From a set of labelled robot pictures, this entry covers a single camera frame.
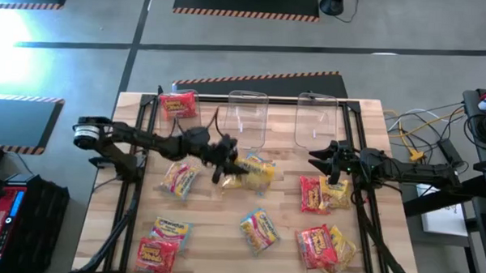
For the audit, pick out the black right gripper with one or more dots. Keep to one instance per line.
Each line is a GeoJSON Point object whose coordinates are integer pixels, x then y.
{"type": "Point", "coordinates": [345, 160]}

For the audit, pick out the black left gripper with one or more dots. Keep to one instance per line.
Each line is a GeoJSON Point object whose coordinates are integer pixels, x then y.
{"type": "Point", "coordinates": [222, 150]}

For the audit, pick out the yellow Maruchan ramen pack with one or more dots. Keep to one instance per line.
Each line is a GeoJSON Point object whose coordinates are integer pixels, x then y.
{"type": "Point", "coordinates": [231, 182]}
{"type": "Point", "coordinates": [260, 167]}
{"type": "Point", "coordinates": [344, 249]}
{"type": "Point", "coordinates": [336, 193]}

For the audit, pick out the red Saucy Noods pack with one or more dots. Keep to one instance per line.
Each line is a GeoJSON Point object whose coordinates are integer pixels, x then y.
{"type": "Point", "coordinates": [316, 246]}
{"type": "Point", "coordinates": [178, 105]}
{"type": "Point", "coordinates": [156, 256]}
{"type": "Point", "coordinates": [310, 194]}

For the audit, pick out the blue Maruchan ramen pack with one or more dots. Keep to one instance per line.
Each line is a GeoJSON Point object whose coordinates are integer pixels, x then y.
{"type": "Point", "coordinates": [261, 190]}
{"type": "Point", "coordinates": [171, 230]}
{"type": "Point", "coordinates": [179, 179]}
{"type": "Point", "coordinates": [259, 231]}

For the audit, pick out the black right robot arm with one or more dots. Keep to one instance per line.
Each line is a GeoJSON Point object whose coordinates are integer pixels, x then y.
{"type": "Point", "coordinates": [408, 170]}

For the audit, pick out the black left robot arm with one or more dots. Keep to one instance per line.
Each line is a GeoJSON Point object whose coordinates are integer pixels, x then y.
{"type": "Point", "coordinates": [145, 139]}

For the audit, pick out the clear plastic bin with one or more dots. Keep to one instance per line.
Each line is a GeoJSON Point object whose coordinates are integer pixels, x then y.
{"type": "Point", "coordinates": [190, 124]}
{"type": "Point", "coordinates": [246, 112]}
{"type": "Point", "coordinates": [316, 115]}

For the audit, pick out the black power brick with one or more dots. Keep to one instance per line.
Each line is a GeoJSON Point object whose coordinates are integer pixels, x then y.
{"type": "Point", "coordinates": [451, 152]}

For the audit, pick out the black desk leg bar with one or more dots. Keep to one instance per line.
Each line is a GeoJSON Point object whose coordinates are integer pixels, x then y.
{"type": "Point", "coordinates": [447, 198]}

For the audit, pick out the white paper box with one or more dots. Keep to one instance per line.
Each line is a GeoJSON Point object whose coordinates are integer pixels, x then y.
{"type": "Point", "coordinates": [443, 216]}

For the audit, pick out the grey side desk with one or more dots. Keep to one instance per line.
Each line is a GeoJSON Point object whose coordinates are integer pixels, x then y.
{"type": "Point", "coordinates": [471, 104]}

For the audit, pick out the black crate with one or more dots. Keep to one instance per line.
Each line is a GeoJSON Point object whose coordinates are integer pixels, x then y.
{"type": "Point", "coordinates": [41, 222]}

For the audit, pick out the black aluminium rig frame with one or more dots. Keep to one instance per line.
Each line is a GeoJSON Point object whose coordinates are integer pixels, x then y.
{"type": "Point", "coordinates": [282, 101]}

